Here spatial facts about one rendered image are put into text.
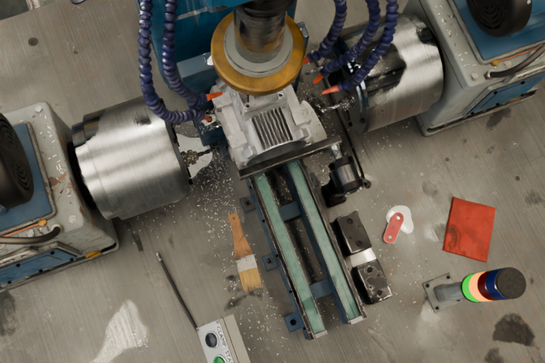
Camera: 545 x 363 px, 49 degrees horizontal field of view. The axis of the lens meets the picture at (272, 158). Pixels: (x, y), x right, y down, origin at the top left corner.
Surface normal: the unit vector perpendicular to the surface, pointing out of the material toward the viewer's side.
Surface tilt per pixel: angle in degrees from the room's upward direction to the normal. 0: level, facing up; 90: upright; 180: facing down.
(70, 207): 0
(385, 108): 58
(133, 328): 0
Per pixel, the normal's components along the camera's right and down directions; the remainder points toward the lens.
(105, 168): 0.14, 0.01
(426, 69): 0.23, 0.26
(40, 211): 0.04, -0.26
